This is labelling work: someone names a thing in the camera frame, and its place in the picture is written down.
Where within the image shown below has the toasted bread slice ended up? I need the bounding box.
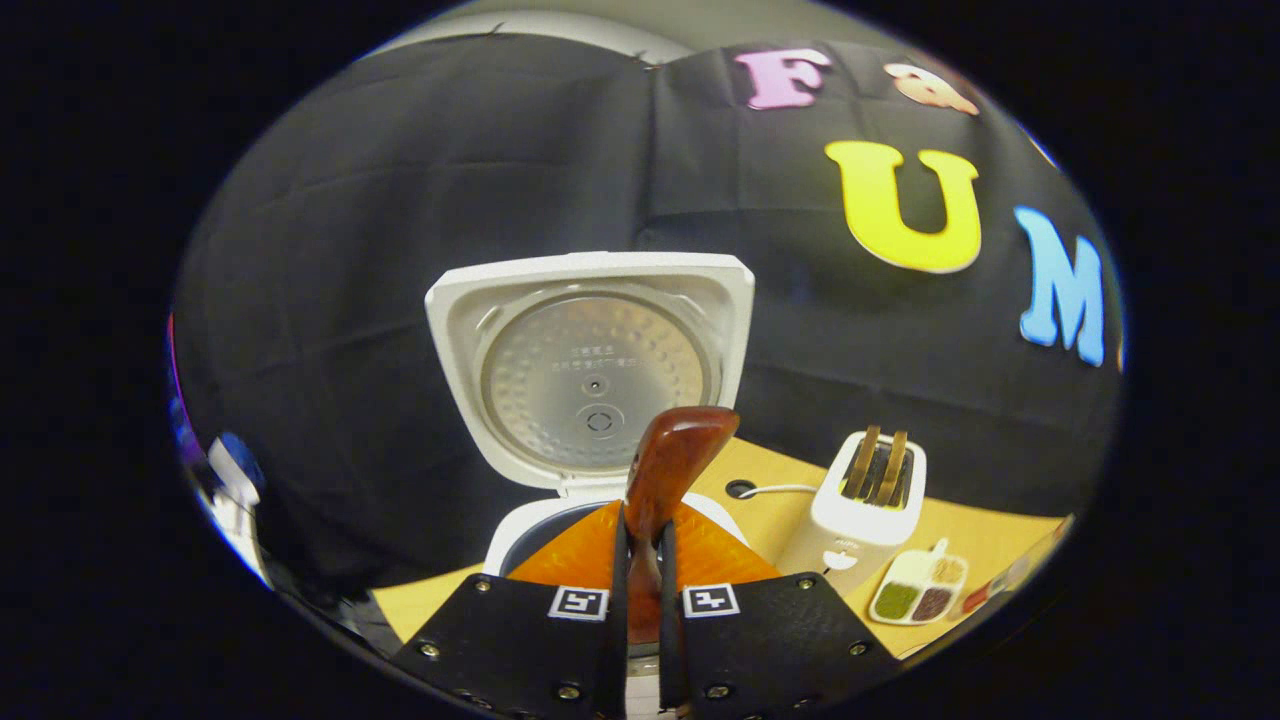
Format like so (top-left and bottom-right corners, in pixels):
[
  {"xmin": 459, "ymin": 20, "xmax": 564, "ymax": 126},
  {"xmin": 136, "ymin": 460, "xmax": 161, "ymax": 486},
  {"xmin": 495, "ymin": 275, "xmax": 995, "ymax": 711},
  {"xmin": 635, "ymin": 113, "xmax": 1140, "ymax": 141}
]
[
  {"xmin": 843, "ymin": 425, "xmax": 881, "ymax": 501},
  {"xmin": 873, "ymin": 430, "xmax": 909, "ymax": 507}
]

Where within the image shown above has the clear plastic bottle red label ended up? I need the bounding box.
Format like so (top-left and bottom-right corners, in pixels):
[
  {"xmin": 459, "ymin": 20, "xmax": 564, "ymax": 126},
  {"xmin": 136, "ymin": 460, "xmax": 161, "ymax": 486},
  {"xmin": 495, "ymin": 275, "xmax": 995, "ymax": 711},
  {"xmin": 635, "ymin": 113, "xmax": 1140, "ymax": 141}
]
[{"xmin": 958, "ymin": 555, "xmax": 1037, "ymax": 617}]

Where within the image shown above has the black backdrop cloth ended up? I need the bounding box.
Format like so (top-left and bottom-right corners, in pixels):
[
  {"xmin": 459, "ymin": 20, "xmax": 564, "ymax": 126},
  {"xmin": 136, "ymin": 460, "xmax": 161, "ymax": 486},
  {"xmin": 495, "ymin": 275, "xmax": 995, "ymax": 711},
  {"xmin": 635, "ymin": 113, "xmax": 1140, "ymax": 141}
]
[{"xmin": 170, "ymin": 35, "xmax": 1126, "ymax": 601}]

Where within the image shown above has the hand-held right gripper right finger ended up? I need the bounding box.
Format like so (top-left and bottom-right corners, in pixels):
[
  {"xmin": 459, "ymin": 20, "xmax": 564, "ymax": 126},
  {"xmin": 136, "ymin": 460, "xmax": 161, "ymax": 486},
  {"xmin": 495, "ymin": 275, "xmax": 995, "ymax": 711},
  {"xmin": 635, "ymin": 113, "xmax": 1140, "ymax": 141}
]
[{"xmin": 660, "ymin": 503, "xmax": 901, "ymax": 720}]

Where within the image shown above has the white toaster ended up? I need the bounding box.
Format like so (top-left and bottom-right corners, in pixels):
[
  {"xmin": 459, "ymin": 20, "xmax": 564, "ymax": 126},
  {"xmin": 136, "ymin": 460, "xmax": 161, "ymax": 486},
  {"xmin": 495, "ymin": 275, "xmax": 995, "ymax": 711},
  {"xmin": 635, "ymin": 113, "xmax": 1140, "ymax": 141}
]
[{"xmin": 778, "ymin": 430, "xmax": 928, "ymax": 599}]

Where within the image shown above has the dark wooden spoon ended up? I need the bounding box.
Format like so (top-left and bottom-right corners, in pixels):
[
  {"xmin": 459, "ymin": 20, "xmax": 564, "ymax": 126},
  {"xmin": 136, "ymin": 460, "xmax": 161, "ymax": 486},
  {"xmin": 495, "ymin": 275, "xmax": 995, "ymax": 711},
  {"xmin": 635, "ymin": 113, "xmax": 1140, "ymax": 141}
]
[{"xmin": 625, "ymin": 405, "xmax": 741, "ymax": 646}]

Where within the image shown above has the white divided grain dish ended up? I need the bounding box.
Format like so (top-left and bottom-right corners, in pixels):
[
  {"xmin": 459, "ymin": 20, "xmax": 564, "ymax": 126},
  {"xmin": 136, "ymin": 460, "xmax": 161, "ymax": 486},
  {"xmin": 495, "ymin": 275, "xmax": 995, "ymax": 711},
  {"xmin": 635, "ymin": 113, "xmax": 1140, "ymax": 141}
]
[{"xmin": 868, "ymin": 540, "xmax": 969, "ymax": 627}]

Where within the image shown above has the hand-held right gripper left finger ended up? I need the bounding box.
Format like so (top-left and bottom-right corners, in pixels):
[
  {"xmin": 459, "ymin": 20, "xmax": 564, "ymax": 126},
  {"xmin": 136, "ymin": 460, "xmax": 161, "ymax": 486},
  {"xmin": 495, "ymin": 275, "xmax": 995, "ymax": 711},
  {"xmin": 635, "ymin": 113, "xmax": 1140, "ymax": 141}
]
[{"xmin": 390, "ymin": 500, "xmax": 631, "ymax": 720}]

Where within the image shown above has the white rice cooker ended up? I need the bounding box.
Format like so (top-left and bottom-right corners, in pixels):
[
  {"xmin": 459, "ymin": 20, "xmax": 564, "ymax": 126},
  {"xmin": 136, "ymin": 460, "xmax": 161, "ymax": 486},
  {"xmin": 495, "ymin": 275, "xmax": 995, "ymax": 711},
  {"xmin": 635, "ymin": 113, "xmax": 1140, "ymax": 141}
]
[{"xmin": 425, "ymin": 250, "xmax": 756, "ymax": 720}]

